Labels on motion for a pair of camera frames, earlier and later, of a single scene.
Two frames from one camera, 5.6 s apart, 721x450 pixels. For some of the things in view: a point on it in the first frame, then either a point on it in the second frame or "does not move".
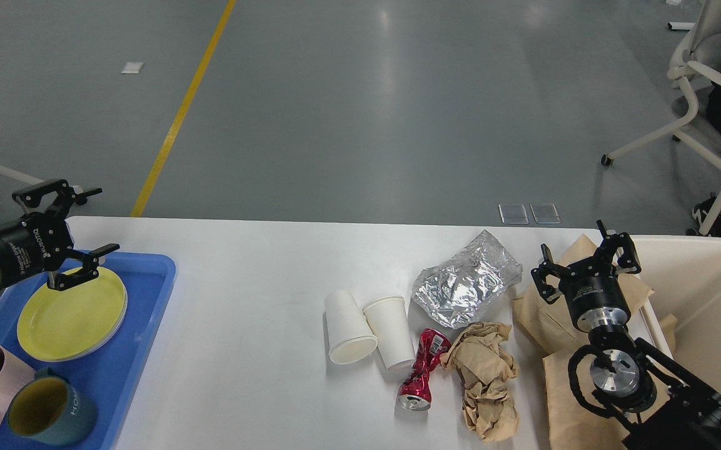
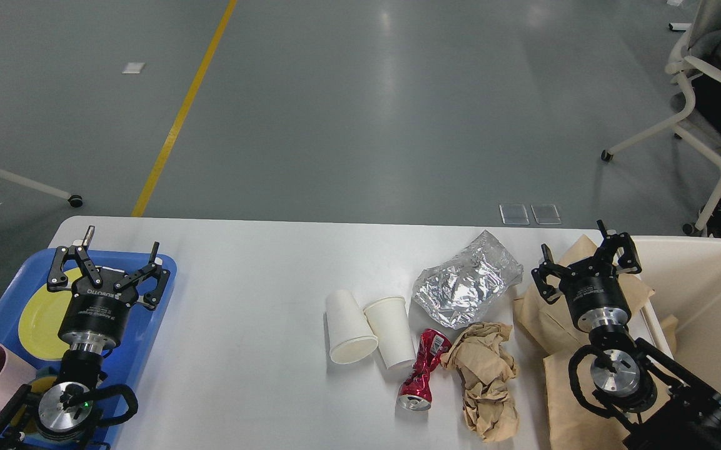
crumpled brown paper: [486, 370] does not move
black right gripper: [591, 287] does not move
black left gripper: [35, 244] -> [97, 315]
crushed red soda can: [414, 393] does not move
